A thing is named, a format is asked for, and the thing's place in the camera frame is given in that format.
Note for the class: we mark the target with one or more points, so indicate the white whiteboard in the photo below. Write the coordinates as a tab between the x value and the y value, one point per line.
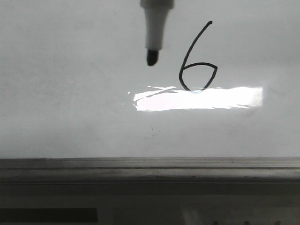
74	81

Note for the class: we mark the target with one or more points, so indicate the grey aluminium whiteboard frame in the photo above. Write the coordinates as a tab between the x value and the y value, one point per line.
97	170

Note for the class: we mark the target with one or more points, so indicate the black and white whiteboard marker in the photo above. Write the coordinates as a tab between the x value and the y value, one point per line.
156	12

